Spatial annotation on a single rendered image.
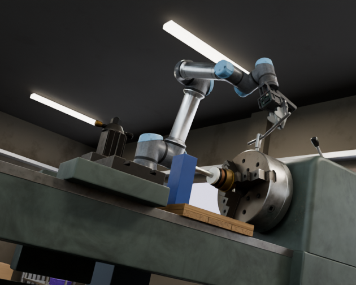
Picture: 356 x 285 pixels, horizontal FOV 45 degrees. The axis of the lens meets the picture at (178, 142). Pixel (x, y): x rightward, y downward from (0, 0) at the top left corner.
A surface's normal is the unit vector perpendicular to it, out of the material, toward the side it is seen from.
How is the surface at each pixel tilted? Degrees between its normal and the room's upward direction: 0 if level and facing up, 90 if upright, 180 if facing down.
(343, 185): 90
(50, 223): 90
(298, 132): 90
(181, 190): 90
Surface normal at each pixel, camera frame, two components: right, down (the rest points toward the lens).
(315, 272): 0.55, -0.15
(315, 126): -0.75, -0.34
